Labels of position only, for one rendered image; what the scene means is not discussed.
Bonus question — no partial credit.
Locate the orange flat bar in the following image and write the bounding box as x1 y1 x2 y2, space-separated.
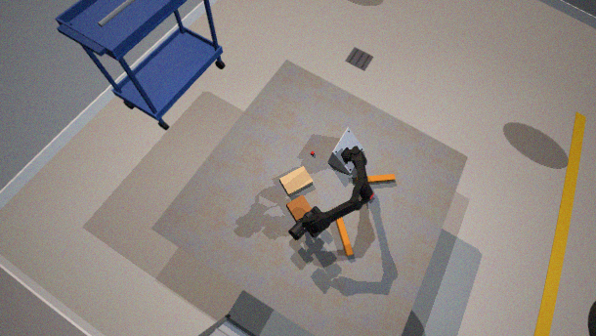
367 174 395 183
335 218 354 256

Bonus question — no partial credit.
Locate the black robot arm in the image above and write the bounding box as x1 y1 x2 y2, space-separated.
289 146 373 239

